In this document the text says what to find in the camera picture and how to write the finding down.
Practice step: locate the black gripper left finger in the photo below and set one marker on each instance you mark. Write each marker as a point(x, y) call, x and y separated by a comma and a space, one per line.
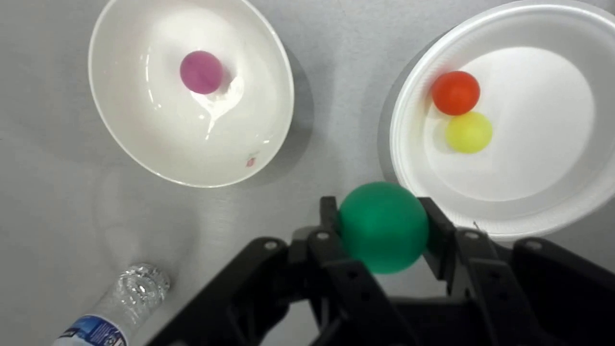
point(300, 294)

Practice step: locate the white foam plate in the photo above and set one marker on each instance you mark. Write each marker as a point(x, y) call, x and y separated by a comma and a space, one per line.
point(544, 127)

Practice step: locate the clear plastic water bottle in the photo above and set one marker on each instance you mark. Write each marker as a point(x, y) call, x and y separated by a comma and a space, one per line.
point(125, 300)

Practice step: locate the white bowl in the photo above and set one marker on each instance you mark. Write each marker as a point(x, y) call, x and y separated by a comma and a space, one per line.
point(160, 127)

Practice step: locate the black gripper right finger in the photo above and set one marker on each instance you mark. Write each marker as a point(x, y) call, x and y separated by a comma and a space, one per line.
point(544, 294)

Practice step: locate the green ball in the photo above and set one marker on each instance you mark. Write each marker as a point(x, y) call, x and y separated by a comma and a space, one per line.
point(383, 227)

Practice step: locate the orange ball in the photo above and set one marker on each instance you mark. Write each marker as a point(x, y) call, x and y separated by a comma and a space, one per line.
point(456, 90)

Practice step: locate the pink ball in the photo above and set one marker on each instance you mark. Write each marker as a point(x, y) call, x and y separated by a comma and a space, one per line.
point(202, 71)

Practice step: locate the yellow ball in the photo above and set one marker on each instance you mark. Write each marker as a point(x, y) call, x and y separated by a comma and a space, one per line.
point(471, 132)

